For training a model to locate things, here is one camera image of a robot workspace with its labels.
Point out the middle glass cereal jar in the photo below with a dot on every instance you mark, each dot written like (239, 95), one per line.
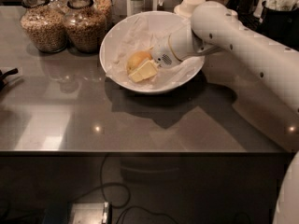
(85, 25)

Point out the glass cereal jar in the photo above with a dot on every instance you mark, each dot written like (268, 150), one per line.
(43, 25)
(105, 7)
(85, 25)

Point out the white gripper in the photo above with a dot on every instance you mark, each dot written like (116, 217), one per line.
(162, 54)

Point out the large white bowl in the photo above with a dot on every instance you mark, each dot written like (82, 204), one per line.
(109, 52)

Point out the black handle object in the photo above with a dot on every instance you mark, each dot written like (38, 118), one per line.
(3, 76)

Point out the rear glass cereal jar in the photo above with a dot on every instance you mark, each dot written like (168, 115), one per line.
(105, 7)

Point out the white crumpled paper liner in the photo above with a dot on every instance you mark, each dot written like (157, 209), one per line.
(130, 34)

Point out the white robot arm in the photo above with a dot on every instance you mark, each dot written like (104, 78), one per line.
(253, 84)

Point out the left glass cereal jar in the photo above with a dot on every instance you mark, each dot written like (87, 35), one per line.
(43, 25)

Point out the black container with packets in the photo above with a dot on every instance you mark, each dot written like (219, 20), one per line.
(280, 22)

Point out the metal box under table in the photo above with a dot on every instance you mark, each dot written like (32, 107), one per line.
(90, 213)

